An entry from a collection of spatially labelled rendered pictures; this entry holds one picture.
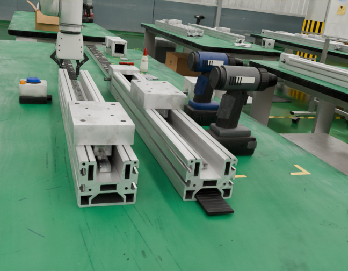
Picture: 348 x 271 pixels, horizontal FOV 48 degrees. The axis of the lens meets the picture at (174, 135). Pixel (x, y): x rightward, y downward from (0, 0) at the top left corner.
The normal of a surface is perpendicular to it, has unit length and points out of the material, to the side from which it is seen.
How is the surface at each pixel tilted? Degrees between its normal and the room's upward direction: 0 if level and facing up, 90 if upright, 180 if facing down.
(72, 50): 93
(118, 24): 90
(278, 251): 0
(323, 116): 90
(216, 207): 0
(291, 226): 0
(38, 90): 90
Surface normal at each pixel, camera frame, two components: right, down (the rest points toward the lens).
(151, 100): 0.31, 0.34
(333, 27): -0.94, 0.00
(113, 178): 0.11, -0.94
